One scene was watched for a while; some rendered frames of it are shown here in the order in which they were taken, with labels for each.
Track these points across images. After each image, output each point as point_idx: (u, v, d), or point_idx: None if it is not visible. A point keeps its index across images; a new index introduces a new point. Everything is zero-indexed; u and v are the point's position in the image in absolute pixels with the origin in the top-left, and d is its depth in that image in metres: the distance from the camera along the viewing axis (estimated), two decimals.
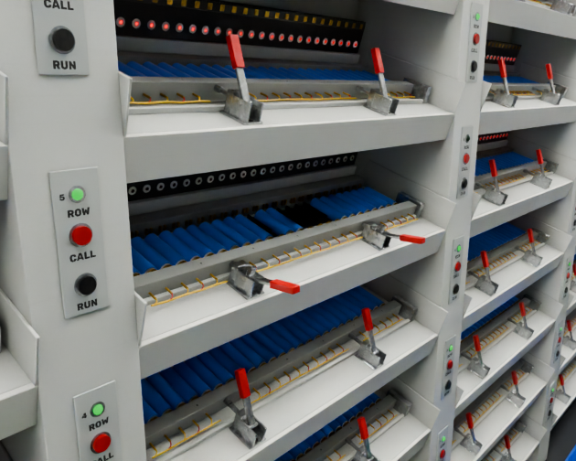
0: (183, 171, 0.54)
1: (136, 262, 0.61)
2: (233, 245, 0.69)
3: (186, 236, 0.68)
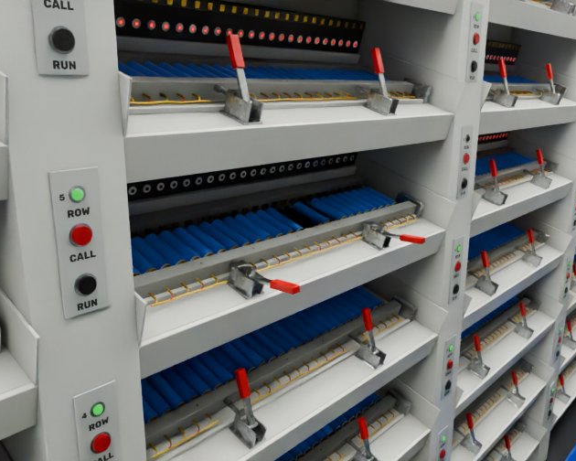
0: (183, 171, 0.54)
1: (136, 262, 0.61)
2: (233, 245, 0.69)
3: (186, 236, 0.68)
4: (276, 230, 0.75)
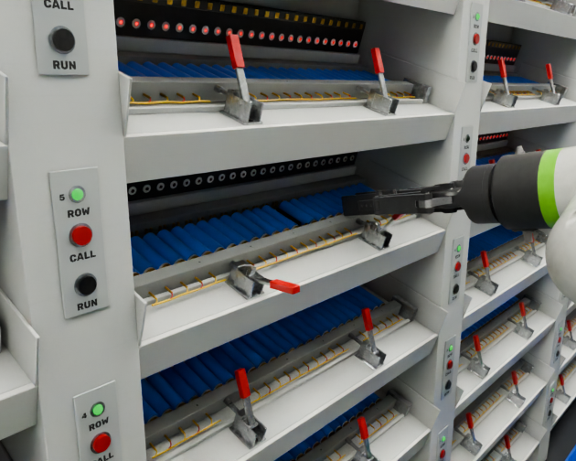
0: (183, 171, 0.54)
1: (135, 262, 0.61)
2: (230, 243, 0.69)
3: (184, 235, 0.69)
4: (272, 227, 0.76)
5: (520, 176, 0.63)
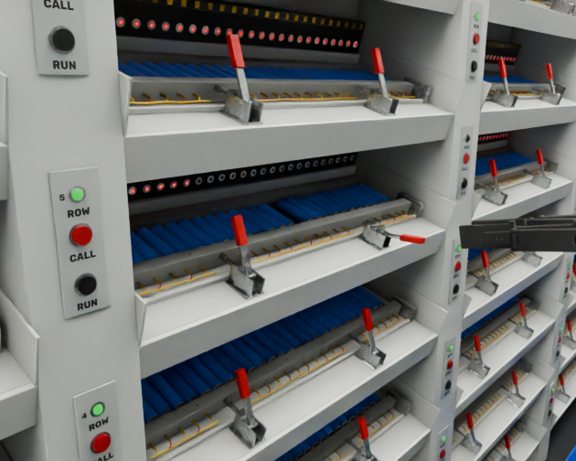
0: (183, 171, 0.54)
1: None
2: (225, 240, 0.70)
3: (178, 230, 0.69)
4: (269, 224, 0.76)
5: None
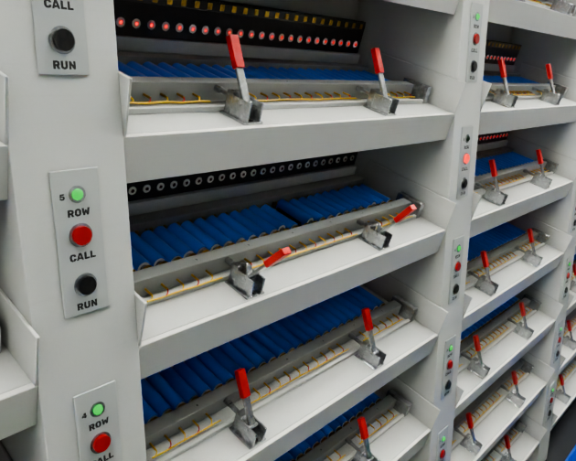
0: (183, 171, 0.54)
1: None
2: (227, 241, 0.70)
3: (181, 231, 0.69)
4: (271, 226, 0.76)
5: None
